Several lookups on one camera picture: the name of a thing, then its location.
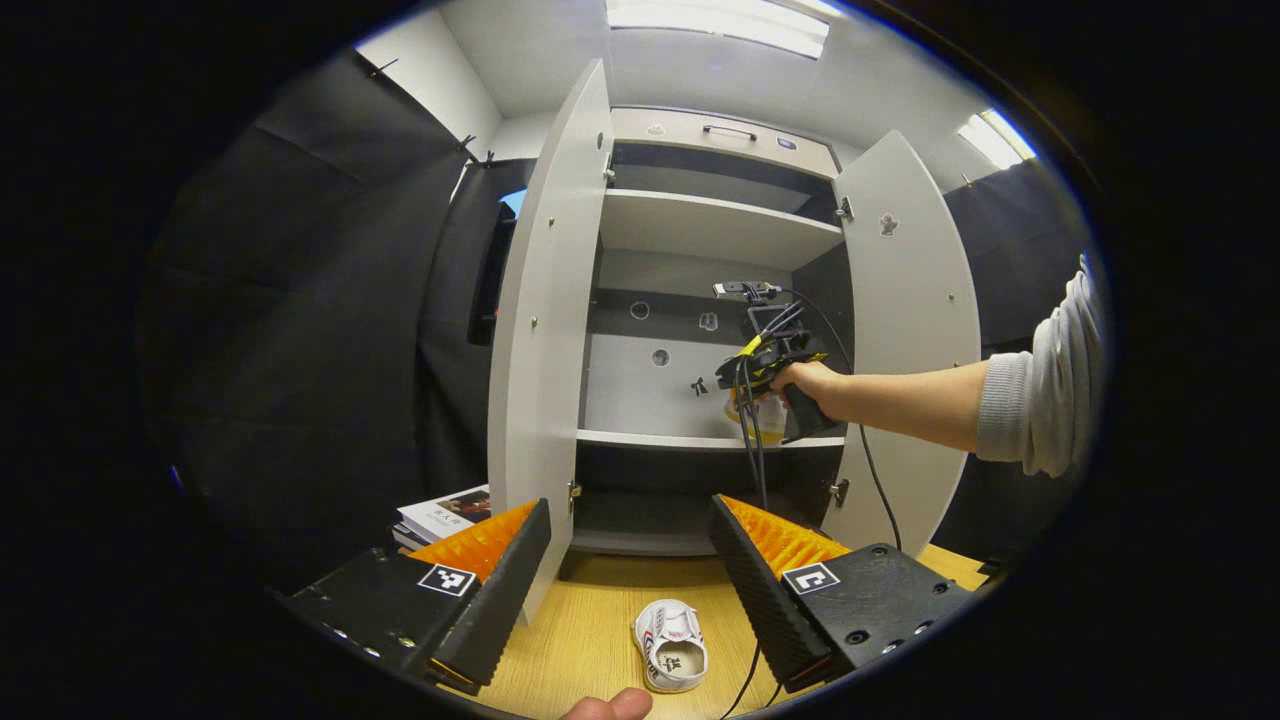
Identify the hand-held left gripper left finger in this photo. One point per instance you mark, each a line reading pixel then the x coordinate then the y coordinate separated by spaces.
pixel 500 590

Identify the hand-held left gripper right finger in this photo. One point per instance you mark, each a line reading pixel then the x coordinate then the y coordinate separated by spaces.
pixel 765 590

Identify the white shoe cabinet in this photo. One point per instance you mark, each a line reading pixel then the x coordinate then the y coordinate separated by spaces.
pixel 710 225

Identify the white cabinet door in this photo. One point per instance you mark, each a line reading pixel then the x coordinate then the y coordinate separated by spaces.
pixel 545 330
pixel 910 300

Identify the stack of books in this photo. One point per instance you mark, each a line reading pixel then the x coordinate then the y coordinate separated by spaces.
pixel 445 515

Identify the ceiling light panel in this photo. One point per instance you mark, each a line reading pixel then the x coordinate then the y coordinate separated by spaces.
pixel 995 140
pixel 720 22

